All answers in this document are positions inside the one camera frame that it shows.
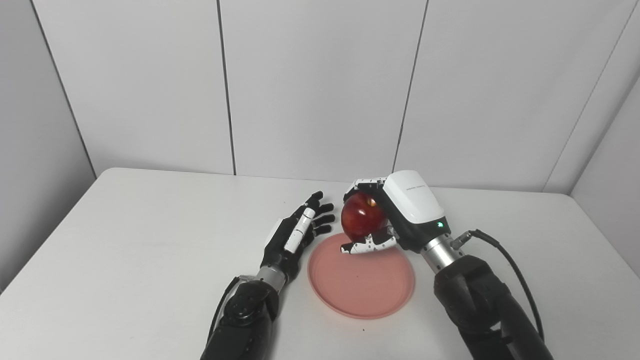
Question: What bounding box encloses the red apple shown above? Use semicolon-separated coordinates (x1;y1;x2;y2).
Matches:
341;192;389;244

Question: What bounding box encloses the pink round plate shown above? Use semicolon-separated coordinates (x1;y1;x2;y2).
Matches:
307;232;416;320

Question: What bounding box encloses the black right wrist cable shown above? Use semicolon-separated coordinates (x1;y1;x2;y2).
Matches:
450;229;546;343

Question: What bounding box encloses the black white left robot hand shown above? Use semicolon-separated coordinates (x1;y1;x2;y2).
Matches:
260;191;336;281

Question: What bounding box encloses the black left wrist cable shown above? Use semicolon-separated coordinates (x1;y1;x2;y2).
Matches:
206;275;251;346

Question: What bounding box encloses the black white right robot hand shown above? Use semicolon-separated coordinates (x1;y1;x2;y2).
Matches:
340;170;452;255

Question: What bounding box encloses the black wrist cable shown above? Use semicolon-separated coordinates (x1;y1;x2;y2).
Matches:
206;275;251;346
450;229;546;343

